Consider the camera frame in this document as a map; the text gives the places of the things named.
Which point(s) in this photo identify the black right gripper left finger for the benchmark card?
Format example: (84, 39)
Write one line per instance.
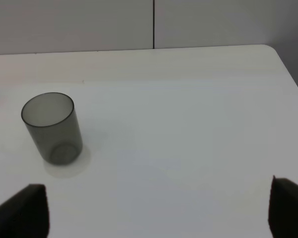
(26, 214)

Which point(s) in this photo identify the grey translucent plastic cup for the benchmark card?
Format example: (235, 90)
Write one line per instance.
(51, 120)

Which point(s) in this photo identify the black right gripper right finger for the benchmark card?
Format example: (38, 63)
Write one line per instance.
(283, 208)

